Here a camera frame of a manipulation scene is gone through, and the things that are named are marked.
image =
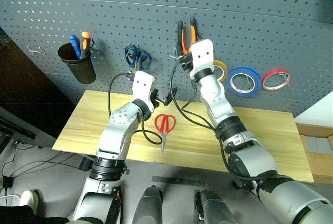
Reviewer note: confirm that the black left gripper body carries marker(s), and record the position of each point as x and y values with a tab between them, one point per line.
155	94

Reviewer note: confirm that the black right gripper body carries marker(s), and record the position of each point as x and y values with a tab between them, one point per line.
186	62

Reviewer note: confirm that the orange and black pliers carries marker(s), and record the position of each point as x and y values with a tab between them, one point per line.
185	39

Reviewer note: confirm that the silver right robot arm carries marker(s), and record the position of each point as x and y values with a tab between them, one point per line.
249	161

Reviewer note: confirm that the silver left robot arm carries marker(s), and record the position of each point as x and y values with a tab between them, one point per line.
117	133

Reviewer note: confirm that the yellow tape roll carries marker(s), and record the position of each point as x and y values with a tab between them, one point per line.
224	69

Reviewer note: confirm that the grey pegboard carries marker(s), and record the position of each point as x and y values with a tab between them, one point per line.
156	5

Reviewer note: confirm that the blue tape roll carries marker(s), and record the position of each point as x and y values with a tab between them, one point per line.
243	90

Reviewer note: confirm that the black floor tape strip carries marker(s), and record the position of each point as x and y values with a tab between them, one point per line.
178	181

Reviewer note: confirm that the red tape roll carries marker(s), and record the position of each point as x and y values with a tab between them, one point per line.
275	88

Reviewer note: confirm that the metal pegboard hook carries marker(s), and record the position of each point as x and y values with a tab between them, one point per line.
36	51

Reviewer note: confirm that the red scissors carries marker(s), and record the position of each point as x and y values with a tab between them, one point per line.
165	124

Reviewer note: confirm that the blue scissors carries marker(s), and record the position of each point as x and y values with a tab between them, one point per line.
141	59

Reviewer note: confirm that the black cup holder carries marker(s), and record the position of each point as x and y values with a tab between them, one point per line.
82	70

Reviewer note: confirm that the orange and black screwdriver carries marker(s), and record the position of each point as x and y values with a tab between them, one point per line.
85	43

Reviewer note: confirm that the blue screwdriver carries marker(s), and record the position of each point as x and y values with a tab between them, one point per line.
75	44

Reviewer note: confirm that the dark rounded shape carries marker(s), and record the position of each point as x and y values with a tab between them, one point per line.
213	208
149	205

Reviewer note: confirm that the cardboard box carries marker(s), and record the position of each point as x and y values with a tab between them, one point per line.
318	161

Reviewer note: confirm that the white and green shoe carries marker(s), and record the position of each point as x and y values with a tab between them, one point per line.
29	200

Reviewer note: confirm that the black power adapter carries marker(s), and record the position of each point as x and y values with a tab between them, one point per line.
7	182

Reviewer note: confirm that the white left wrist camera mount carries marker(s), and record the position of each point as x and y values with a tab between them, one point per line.
141	86

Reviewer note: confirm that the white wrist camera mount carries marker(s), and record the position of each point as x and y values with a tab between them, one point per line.
141	86
203	55

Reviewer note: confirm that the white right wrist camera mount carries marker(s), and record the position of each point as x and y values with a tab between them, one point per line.
203	55

